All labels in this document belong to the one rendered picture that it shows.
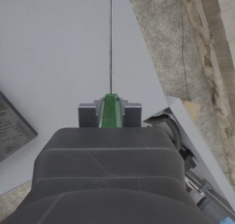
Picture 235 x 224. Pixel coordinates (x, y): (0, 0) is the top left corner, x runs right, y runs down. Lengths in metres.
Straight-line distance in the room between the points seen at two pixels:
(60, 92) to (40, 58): 0.04
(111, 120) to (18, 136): 0.11
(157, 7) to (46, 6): 1.55
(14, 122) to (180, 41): 1.69
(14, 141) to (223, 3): 1.63
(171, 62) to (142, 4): 0.58
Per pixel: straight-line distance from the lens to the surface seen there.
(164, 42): 1.70
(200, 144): 0.30
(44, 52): 0.21
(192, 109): 1.73
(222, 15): 1.67
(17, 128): 0.22
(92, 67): 0.21
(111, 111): 0.16
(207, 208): 0.69
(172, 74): 1.72
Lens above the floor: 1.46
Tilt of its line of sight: 72 degrees down
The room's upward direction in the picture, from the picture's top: 128 degrees clockwise
